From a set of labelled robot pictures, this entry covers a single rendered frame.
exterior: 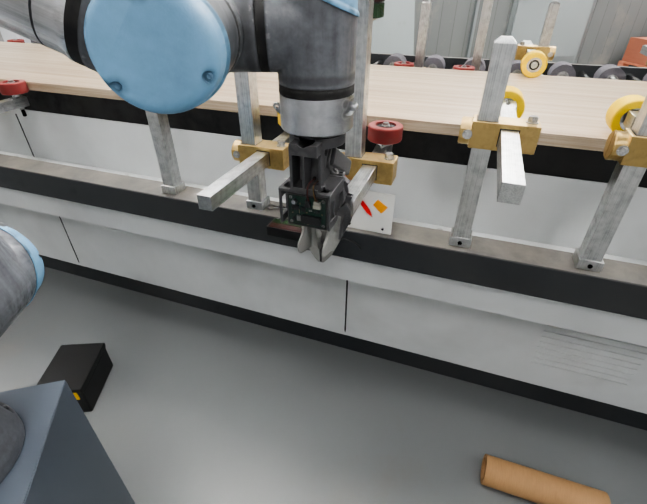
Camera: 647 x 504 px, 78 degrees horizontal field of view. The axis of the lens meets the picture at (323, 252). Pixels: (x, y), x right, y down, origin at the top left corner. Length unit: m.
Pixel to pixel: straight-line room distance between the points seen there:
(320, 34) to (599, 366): 1.24
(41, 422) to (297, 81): 0.65
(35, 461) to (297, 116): 0.62
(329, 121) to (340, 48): 0.08
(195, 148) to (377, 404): 1.02
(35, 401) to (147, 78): 0.64
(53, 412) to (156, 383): 0.80
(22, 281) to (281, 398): 0.92
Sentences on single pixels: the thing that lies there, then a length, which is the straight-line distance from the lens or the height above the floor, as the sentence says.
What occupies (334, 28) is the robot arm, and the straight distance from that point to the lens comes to 0.46.
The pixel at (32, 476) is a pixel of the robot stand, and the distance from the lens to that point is 0.77.
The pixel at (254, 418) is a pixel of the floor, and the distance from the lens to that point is 1.43.
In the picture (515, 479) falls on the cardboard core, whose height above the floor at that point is 0.07.
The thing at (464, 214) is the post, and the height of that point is 0.78.
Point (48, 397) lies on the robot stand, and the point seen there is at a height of 0.60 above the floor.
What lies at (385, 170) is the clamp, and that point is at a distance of 0.86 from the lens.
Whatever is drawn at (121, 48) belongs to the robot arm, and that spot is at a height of 1.14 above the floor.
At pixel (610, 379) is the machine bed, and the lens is 1.50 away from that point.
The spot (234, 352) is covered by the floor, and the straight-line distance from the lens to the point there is 1.62.
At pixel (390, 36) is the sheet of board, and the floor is 0.60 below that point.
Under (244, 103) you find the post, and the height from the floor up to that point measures 0.96.
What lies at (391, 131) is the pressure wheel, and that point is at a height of 0.90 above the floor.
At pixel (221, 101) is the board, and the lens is 1.23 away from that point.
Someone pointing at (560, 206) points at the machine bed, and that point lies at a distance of 1.13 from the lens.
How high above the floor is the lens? 1.18
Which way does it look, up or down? 34 degrees down
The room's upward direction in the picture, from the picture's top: straight up
